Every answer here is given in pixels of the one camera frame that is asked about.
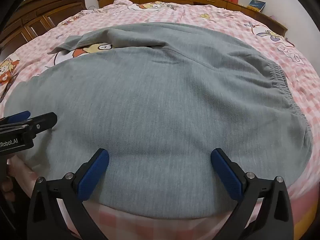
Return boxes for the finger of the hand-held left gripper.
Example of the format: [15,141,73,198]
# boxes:
[0,112,57,136]
[0,111,32,126]

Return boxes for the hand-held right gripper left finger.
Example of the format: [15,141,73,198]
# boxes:
[26,148,110,240]

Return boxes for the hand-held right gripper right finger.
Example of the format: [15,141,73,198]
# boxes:
[211,148,294,240]

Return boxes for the grey pants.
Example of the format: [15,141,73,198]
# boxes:
[4,22,313,219]

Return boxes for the person's left hand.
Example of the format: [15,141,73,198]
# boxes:
[0,164,16,203]

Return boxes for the dark wooden headboard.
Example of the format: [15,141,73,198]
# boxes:
[0,0,87,53]

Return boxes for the pink checked printed bed sheet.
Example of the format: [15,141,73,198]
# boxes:
[0,0,320,240]

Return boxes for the blue book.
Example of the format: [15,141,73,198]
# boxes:
[246,0,267,12]

